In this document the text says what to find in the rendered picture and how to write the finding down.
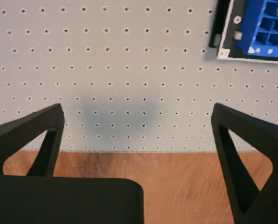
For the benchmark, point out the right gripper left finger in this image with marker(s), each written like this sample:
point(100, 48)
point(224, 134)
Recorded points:
point(16, 134)

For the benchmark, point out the blue grid rack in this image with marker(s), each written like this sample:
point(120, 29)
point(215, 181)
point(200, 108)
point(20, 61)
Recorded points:
point(263, 44)

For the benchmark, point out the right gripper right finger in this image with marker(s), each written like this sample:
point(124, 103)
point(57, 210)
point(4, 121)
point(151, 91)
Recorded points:
point(248, 204)

